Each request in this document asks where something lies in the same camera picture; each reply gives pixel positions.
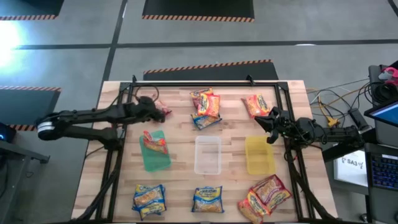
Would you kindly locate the white SA3 sign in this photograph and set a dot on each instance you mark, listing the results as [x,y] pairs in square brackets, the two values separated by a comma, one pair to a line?
[351,169]

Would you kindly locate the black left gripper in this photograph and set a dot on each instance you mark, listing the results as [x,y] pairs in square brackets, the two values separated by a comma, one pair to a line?
[144,109]

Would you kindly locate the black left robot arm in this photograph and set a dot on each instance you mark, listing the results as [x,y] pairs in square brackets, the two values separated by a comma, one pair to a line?
[77,116]

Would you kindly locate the grey equipment case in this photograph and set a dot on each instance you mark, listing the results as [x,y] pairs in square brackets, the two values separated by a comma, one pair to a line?
[373,77]

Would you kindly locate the blue Maruchan noodle pack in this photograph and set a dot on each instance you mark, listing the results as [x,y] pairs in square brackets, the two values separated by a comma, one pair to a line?
[203,122]
[152,212]
[207,200]
[147,195]

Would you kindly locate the backlit black keyboard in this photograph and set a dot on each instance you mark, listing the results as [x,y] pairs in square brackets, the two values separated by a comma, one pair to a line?
[385,172]

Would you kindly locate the dark computer desk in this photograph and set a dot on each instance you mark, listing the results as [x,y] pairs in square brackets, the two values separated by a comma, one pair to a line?
[381,208]

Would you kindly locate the pink plastic item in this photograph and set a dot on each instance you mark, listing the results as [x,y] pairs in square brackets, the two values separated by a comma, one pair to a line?
[392,74]

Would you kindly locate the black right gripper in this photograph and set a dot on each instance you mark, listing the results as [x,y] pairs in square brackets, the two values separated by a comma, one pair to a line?
[281,124]

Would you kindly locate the yellow plastic container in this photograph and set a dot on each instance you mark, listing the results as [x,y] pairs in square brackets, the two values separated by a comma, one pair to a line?
[259,155]

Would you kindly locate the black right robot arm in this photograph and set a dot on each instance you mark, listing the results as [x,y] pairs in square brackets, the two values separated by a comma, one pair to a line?
[326,135]

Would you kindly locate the orange Maruchan chicken noodle pack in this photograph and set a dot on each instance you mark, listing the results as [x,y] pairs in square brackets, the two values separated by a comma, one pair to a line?
[209,105]
[256,106]
[247,214]
[256,203]
[154,143]

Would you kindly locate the black hazard-striped floor mat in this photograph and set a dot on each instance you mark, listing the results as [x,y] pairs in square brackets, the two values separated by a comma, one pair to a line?
[211,74]
[25,109]
[199,7]
[31,7]

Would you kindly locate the black aluminium table frame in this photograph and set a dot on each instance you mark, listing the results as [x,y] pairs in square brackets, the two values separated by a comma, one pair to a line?
[202,84]

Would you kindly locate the grey side desk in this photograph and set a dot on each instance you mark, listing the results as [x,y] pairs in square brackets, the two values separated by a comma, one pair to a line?
[18,186]

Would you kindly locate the laptop with blue screen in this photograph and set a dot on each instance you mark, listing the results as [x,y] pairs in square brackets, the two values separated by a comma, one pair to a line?
[385,113]

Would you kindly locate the black device with blue light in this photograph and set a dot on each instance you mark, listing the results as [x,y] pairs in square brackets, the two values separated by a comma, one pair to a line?
[6,132]

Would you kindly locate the red Maruchan beef noodle pack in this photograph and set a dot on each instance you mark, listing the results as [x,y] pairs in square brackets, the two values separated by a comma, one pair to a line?
[199,92]
[165,108]
[270,188]

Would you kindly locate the black power brick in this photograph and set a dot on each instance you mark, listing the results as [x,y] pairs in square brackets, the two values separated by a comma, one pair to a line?
[359,119]

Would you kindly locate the clear plastic container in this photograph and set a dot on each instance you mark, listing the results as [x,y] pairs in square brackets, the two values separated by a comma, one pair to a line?
[207,155]

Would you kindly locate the green plastic container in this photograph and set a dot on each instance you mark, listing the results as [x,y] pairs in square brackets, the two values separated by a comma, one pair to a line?
[155,163]

